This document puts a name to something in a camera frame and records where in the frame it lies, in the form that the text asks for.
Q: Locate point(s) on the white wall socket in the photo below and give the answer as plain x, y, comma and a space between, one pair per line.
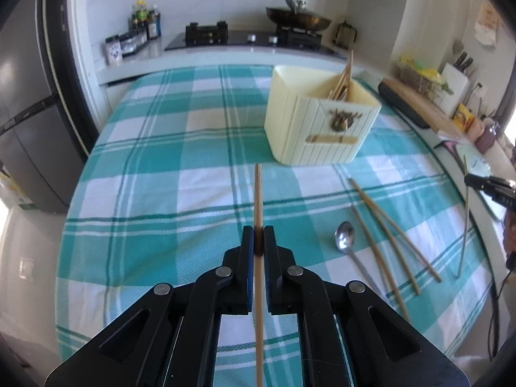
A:
26, 268

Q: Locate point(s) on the pink cup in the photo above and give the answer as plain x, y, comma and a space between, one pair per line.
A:
477, 128

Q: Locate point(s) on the window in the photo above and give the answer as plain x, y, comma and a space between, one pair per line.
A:
510, 121

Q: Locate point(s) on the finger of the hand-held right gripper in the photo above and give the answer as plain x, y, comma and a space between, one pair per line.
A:
481, 182

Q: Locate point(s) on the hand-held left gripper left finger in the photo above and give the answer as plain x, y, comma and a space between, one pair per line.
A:
248, 258

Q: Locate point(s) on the glass pitcher with dark lid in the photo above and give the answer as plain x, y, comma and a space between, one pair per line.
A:
345, 34

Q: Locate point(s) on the yellow printed cup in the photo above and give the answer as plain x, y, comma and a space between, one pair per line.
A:
463, 117

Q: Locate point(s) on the white labelled jar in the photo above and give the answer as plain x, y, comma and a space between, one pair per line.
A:
113, 51

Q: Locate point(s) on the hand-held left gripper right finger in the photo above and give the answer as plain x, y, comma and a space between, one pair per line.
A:
271, 258

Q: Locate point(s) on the cream ribbed utensil holder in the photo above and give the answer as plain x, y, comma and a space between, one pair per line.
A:
314, 133

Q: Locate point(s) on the black board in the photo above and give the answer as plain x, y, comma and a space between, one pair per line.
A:
401, 103

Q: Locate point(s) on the cardboard box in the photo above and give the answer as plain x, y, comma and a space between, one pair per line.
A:
14, 189

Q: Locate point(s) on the dark wok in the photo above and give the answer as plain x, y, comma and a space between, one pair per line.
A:
298, 18

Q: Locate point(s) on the black glass gas hob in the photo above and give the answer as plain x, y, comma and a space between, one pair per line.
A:
250, 42

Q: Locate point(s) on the wooden cutting board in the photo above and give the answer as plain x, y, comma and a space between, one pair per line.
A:
427, 107

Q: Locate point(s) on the steel spoon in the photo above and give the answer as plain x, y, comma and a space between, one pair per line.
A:
344, 237

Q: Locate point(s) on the black burner grate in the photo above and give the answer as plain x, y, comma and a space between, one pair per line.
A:
206, 32

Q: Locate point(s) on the teal checked tablecloth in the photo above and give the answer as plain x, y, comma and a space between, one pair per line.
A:
161, 193

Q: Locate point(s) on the printed paper bag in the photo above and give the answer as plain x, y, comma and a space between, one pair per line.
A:
485, 24

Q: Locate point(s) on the yellow plastic bag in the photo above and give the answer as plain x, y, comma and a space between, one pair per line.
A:
421, 68

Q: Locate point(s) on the dark door frame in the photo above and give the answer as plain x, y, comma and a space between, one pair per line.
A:
66, 68

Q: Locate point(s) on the grey refrigerator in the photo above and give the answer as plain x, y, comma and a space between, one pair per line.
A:
28, 100

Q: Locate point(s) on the rack of spice jars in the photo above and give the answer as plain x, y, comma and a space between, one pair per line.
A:
133, 42

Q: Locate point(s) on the long bamboo chopstick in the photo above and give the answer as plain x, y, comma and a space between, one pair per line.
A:
395, 229
335, 85
258, 197
389, 242
349, 74
340, 81
465, 225
381, 264

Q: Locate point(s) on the person's right hand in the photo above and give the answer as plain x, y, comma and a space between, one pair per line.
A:
510, 238

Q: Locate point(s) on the white knife block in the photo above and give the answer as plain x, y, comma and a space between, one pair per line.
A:
453, 88

